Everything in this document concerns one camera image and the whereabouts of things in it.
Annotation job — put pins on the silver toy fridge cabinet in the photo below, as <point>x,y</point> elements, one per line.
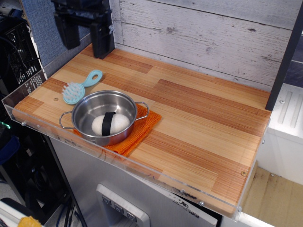
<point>84,172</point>

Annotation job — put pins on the stainless steel pot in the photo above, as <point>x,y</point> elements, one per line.
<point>99,103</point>

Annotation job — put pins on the clear acrylic table guard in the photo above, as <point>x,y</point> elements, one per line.
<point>201,150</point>

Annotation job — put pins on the black perforated crate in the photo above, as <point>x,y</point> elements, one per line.
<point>19,62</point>

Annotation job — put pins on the dark grey right post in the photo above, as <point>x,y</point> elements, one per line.
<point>286,60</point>

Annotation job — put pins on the white rice ball toy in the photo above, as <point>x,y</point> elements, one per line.
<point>109,124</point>

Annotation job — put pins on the orange cloth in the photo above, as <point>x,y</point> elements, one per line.
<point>140,131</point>

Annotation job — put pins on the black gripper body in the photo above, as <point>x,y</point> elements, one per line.
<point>82,12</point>

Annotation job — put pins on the dark grey left post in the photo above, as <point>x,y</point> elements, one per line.
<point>111,30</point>

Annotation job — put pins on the light blue scrubber spoon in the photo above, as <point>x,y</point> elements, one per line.
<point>73,92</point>

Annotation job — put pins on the white side counter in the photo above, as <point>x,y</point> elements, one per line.
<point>281,150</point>

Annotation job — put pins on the dark grey post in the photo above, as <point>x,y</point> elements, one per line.
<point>286,60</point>
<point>111,30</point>

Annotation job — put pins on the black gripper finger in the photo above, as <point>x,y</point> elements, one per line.
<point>100,39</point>
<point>68,30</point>

